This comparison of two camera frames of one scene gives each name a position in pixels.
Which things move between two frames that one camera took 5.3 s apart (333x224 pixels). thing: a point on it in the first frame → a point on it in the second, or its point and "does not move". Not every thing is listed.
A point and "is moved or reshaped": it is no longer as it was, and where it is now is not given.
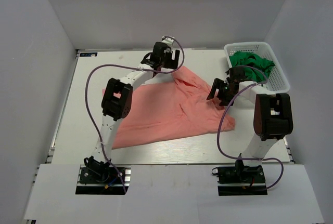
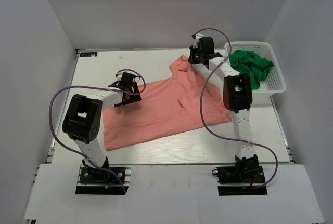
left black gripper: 161,61 → 132,96
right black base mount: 240,180 does not move
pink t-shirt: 174,105 is moved or reshaped
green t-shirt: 256,68 does not move
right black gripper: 221,93 → 194,58
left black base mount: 97,178 does not move
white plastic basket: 276,80 does not move
